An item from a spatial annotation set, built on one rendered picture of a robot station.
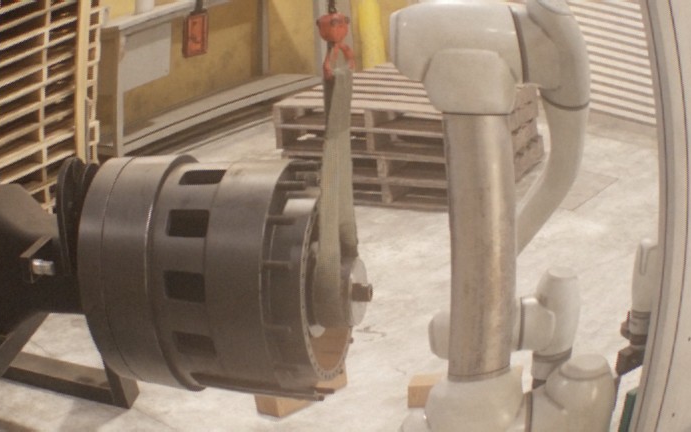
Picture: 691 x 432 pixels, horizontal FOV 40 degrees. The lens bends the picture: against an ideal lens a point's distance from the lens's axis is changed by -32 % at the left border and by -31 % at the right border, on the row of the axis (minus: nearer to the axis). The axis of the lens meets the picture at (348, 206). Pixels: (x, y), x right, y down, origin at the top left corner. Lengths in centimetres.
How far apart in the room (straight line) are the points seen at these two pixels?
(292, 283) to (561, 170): 80
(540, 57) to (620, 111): 637
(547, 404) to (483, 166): 39
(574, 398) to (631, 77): 626
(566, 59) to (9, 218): 172
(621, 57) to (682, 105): 634
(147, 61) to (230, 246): 494
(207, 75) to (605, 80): 298
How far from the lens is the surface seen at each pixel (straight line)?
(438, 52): 165
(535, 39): 166
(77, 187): 269
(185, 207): 252
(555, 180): 183
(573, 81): 170
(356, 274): 260
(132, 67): 723
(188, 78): 848
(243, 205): 248
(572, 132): 177
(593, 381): 173
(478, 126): 167
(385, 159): 617
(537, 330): 201
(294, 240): 247
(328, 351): 276
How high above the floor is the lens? 174
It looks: 16 degrees down
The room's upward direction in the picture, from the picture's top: 4 degrees counter-clockwise
